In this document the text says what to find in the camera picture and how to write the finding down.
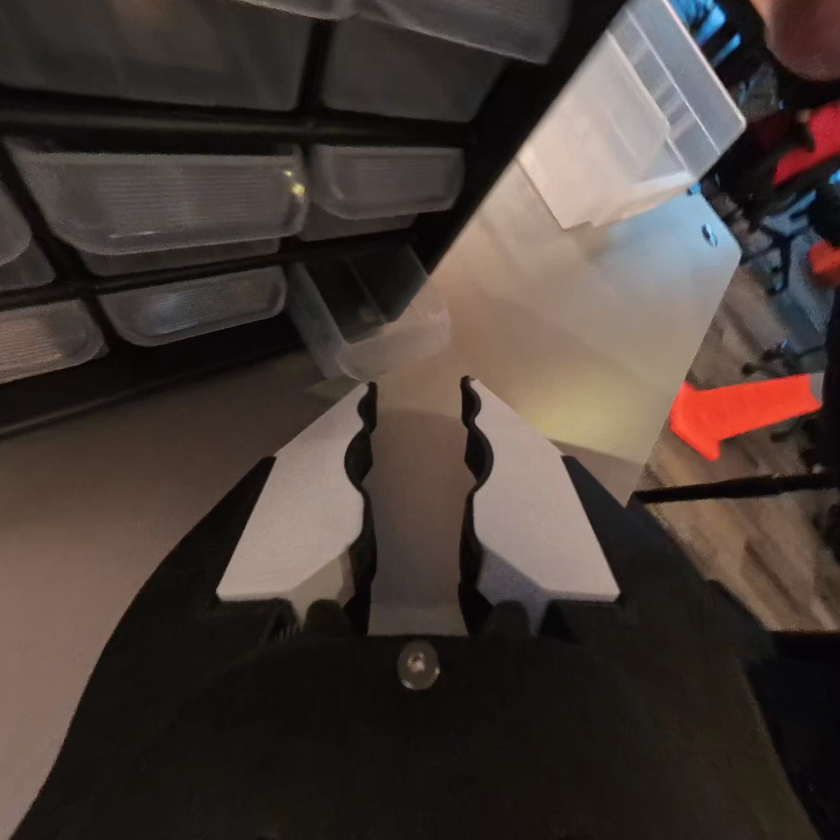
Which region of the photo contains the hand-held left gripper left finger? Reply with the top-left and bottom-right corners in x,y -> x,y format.
215,381 -> 379,634

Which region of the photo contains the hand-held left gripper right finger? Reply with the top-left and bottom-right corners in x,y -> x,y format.
459,375 -> 622,634

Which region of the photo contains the clear plastic drawer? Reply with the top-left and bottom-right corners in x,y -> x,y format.
287,245 -> 452,383

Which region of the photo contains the black drawer cabinet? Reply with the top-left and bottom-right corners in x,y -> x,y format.
0,0 -> 634,442

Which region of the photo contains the row of clear cabinet drawers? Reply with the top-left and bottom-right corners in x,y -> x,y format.
0,0 -> 573,386

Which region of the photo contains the clear plastic bin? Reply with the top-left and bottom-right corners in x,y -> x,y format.
521,0 -> 748,232

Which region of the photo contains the person's right hand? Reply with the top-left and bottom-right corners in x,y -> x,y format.
763,0 -> 840,84

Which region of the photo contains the black metal bar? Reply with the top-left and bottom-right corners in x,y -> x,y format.
633,471 -> 840,505

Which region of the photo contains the orange traffic cone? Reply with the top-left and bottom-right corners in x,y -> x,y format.
668,373 -> 826,462

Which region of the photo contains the red fabric bag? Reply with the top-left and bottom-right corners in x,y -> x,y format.
771,105 -> 840,191

